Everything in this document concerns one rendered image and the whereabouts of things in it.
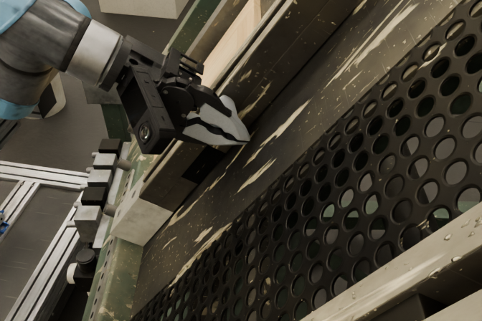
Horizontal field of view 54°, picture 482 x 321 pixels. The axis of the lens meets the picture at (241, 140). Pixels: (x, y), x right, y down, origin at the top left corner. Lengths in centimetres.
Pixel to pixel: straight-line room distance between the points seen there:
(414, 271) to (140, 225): 69
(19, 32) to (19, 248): 141
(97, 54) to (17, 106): 15
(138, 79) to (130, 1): 314
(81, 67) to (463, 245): 47
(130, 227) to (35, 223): 111
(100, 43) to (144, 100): 9
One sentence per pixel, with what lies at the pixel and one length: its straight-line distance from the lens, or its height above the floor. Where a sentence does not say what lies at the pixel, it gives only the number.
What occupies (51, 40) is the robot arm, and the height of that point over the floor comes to 137.
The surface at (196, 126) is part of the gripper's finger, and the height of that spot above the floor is 124.
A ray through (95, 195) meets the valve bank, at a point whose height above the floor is 76.
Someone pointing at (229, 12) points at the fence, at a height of 115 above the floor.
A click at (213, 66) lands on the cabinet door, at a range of 102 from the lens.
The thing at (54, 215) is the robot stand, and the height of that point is 21.
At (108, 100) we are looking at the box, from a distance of 153.
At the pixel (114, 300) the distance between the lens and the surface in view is 89.
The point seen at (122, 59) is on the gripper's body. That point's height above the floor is 134.
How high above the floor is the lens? 165
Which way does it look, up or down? 41 degrees down
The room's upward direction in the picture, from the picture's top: straight up
